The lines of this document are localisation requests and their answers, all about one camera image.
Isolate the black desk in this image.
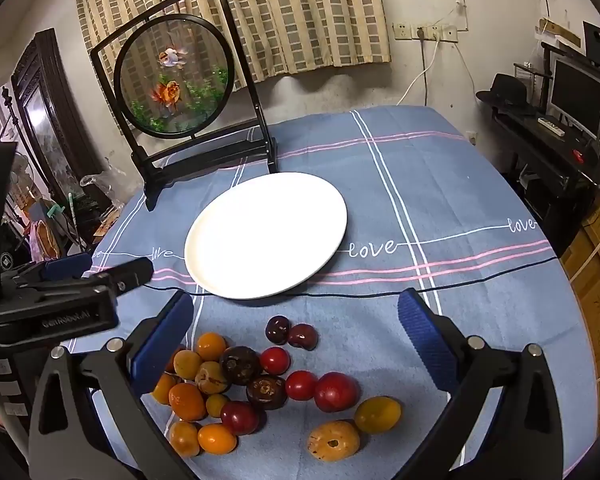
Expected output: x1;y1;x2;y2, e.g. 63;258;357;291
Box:
480;42;600;261

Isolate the white remote control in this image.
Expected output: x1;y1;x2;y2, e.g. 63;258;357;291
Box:
537;116;566;136

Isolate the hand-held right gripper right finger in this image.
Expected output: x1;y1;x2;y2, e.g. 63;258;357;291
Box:
397;287;567;480

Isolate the white desk fan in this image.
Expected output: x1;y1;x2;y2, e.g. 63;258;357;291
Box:
7;152;36;186

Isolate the wooden wall strip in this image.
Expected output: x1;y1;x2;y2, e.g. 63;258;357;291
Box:
537;17;581;48

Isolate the black computer monitor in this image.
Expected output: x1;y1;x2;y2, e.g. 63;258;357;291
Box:
547;57;600;141

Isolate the dark maroon cherry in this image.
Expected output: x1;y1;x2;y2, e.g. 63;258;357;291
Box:
287;323;318;351
265;315;290;346

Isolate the yellow-orange oval tomato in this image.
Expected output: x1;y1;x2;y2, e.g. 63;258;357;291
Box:
197;423;238;456

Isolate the white round plate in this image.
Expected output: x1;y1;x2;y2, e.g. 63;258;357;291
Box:
184;172;348;301

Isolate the pink plastic bag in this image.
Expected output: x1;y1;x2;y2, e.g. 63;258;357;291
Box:
22;220;63;261

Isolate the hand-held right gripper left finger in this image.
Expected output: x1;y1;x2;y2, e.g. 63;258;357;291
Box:
27;290;203;480

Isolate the black hat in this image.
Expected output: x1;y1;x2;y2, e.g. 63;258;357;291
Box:
475;73;537;116

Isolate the round goldfish screen black stand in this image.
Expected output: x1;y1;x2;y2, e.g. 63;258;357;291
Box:
90;0;279;211

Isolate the dark red tomato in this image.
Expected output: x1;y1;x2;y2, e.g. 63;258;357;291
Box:
220;400;261;436

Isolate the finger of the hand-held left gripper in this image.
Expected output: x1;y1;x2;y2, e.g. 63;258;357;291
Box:
17;257;155;296
2;252;95;295

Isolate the blue plaid tablecloth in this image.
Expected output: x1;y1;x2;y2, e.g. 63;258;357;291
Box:
62;105;583;480

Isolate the beige checkered curtain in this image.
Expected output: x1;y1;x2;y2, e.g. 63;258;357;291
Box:
72;0;393;88

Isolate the large tan loquat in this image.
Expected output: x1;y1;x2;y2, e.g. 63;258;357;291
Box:
307;420;361;461

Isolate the small yellow tomato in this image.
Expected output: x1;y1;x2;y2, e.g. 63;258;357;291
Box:
206;393;230;418

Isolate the white power cable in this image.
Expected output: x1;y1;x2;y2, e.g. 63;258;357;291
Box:
396;37;441;107

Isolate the dark brown water chestnut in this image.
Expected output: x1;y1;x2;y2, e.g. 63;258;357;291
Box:
220;345;262;386
245;375;288;411

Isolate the dark wood framed cabinet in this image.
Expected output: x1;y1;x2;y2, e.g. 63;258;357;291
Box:
11;28;113;201

